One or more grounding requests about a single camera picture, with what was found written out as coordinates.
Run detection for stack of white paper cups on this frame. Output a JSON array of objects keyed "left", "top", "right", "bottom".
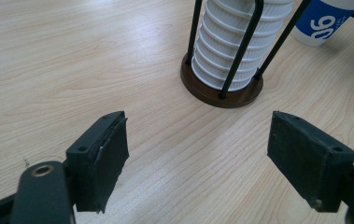
[{"left": 191, "top": 0, "right": 296, "bottom": 92}]

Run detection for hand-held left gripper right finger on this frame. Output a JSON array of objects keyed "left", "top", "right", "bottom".
[{"left": 266, "top": 110, "right": 354, "bottom": 214}]

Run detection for blue label paper cup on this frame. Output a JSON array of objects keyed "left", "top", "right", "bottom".
[{"left": 290, "top": 0, "right": 354, "bottom": 48}]

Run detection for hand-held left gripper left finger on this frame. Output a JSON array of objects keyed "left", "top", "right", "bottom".
[{"left": 64, "top": 110, "right": 131, "bottom": 215}]

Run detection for brown cup holder black rods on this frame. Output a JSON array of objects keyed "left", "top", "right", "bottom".
[{"left": 179, "top": 0, "right": 312, "bottom": 109}]

